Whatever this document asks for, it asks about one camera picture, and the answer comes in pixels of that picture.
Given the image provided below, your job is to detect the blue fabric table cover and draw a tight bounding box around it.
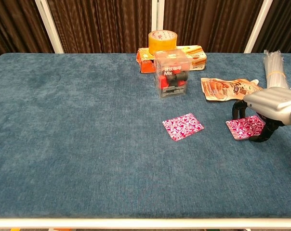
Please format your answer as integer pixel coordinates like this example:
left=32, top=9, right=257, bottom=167
left=0, top=52, right=291, bottom=219

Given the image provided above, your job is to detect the dark brown curtain panel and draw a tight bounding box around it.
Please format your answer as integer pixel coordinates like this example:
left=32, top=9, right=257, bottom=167
left=0, top=0, right=54, bottom=63
left=46, top=0, right=152, bottom=54
left=163, top=0, right=264, bottom=54
left=252, top=0, right=291, bottom=55

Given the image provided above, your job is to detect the orange spout pouch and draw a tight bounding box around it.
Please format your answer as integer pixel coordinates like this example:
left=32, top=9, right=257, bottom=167
left=200, top=77, right=263, bottom=102

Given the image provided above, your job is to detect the white table frame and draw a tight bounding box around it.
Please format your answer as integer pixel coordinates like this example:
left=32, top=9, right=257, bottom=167
left=0, top=217, right=291, bottom=230

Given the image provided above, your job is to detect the clear coffee capsule box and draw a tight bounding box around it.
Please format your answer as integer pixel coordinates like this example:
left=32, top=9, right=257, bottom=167
left=154, top=49, right=192, bottom=99

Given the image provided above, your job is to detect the white partition post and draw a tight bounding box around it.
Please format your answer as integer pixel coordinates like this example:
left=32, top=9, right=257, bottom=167
left=150, top=0, right=165, bottom=34
left=34, top=0, right=65, bottom=54
left=243, top=0, right=274, bottom=54

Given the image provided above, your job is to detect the orange snack box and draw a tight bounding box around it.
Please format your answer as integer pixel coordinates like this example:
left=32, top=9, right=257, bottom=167
left=136, top=45, right=207, bottom=74

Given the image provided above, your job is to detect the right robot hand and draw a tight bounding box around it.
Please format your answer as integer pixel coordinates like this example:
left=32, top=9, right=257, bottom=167
left=232, top=87, right=291, bottom=143

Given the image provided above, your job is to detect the pink patterned card stack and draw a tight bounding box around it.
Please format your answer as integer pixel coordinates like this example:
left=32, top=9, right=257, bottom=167
left=225, top=115, right=266, bottom=140

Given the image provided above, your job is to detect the yellow packing tape roll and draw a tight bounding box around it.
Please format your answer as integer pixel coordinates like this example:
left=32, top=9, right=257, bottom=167
left=148, top=30, right=178, bottom=55

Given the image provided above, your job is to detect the clear straw bundle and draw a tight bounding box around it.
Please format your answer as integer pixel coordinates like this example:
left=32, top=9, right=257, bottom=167
left=263, top=49, right=290, bottom=90

